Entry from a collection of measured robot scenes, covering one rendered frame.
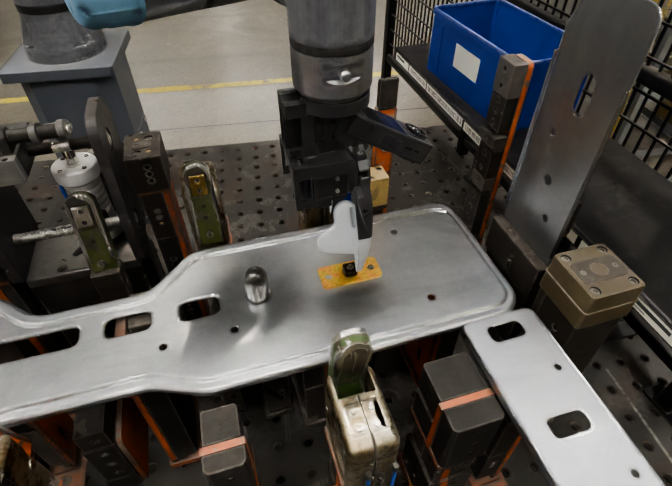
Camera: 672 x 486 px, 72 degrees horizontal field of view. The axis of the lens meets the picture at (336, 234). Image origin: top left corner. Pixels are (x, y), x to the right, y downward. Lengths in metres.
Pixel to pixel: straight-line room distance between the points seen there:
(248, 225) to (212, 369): 0.65
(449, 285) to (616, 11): 0.35
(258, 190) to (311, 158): 0.81
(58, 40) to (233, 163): 0.55
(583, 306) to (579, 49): 0.29
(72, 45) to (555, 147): 0.87
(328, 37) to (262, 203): 0.87
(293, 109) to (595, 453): 0.45
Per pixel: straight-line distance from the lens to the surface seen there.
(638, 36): 0.56
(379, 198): 0.71
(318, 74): 0.42
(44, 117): 1.14
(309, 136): 0.46
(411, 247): 0.68
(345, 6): 0.40
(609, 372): 1.03
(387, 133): 0.49
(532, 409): 0.57
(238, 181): 1.32
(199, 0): 0.45
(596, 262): 0.65
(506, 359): 0.59
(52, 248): 0.84
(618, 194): 0.84
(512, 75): 0.75
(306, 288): 0.62
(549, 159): 0.66
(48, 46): 1.08
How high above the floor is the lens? 1.47
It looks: 43 degrees down
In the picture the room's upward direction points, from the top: straight up
